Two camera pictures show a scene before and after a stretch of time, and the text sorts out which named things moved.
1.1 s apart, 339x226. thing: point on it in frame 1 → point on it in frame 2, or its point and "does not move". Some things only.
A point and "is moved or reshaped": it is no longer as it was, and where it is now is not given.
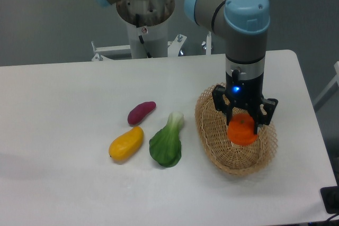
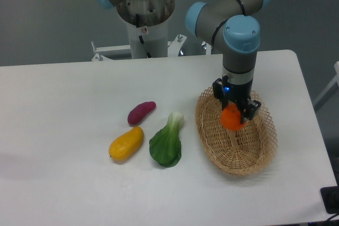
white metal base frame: x=174 y=47 does not move
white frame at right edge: x=330 y=90 does not move
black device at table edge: x=330 y=196 does not move
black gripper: x=246 y=94 → x=238 y=93
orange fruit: x=241 y=129 is moved or reshaped
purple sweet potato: x=140 y=111 does not move
